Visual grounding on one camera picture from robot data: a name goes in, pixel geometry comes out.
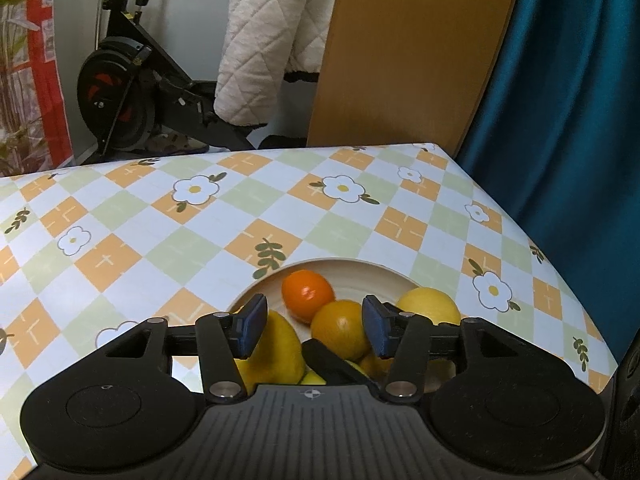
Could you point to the black exercise bike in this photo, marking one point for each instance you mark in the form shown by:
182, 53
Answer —
120, 90

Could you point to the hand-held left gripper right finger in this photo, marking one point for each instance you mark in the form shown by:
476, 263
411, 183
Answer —
375, 330

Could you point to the beige ceramic plate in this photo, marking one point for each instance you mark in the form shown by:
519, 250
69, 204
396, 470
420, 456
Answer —
350, 272

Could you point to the teal curtain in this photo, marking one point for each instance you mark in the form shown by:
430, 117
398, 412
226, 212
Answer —
565, 135

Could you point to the red printed plant curtain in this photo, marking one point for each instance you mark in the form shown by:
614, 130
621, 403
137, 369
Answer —
45, 85

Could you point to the white quilted blanket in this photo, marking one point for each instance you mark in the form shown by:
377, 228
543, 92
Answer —
260, 60

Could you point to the orange mandarin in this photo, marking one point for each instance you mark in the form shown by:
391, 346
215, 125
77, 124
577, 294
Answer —
305, 292

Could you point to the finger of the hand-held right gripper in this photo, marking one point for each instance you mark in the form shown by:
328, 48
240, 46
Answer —
325, 360

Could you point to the small yellow lemon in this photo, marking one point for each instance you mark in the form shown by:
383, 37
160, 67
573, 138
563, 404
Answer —
430, 305

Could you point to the wooden board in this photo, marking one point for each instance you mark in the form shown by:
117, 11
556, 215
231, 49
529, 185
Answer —
410, 60

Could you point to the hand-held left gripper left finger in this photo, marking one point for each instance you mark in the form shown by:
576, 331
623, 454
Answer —
252, 327

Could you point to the checked floral tablecloth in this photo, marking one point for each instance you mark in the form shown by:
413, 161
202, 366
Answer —
150, 240

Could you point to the large yellow lemon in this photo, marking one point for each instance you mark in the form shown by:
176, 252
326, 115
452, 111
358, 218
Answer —
280, 355

